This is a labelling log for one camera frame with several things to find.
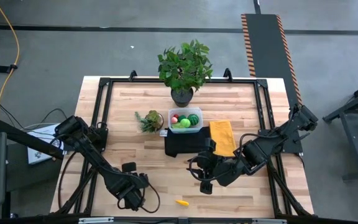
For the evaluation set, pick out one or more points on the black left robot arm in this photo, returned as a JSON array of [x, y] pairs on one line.
[[95, 158]]

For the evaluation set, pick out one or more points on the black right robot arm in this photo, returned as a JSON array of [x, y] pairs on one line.
[[259, 149]]

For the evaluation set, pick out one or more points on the black mat with striped edges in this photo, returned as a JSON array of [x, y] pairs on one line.
[[266, 46]]

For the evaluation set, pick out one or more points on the black cloth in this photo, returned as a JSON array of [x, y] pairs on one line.
[[182, 144]]

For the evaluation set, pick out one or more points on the yellow cloth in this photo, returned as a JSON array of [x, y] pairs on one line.
[[222, 137]]

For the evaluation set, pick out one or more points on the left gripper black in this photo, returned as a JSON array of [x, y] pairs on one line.
[[134, 185]]

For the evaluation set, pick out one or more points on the potted succulent plant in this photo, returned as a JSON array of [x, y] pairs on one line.
[[151, 122]]

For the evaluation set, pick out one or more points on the leafy tree in black pot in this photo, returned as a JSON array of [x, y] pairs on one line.
[[185, 65]]

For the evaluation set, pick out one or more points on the teal round produce toy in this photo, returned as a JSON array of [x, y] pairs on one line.
[[182, 117]]

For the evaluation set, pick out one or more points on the small table-level camera box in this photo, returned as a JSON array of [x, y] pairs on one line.
[[182, 221]]

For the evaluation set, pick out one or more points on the light green lettuce leaf toy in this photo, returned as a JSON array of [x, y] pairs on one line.
[[176, 126]]

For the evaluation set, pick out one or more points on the small white label tag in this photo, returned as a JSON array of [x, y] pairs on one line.
[[163, 133]]

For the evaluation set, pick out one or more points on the striped green watermelon toy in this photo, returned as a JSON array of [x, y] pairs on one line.
[[193, 119]]

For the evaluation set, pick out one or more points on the clear plastic tupperware container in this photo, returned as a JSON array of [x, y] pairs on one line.
[[200, 130]]

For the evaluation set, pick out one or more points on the black metal stand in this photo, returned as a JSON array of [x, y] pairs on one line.
[[351, 140]]

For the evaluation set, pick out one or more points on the yellow banana toy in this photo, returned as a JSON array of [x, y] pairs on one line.
[[182, 203]]

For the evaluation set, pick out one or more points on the black metal table frame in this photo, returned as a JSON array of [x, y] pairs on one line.
[[135, 80]]

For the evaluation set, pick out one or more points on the white box with logos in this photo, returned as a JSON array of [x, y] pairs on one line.
[[40, 152]]

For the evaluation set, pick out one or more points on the round green cabbage toy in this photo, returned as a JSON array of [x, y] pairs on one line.
[[185, 123]]

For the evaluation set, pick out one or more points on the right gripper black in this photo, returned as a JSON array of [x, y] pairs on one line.
[[208, 168]]

